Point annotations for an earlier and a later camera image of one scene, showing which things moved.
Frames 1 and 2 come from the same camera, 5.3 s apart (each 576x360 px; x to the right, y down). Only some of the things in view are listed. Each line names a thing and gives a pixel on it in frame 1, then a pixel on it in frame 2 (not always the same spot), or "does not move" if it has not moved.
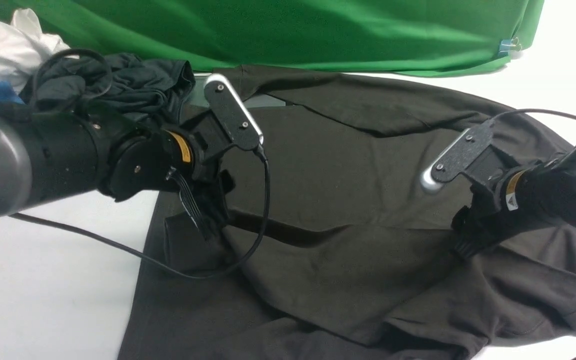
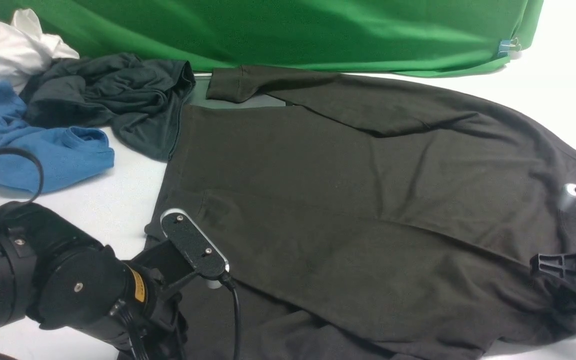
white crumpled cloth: (10, 53) does not move
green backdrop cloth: (409, 38) does not move
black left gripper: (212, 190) → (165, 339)
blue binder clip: (508, 45) does not move
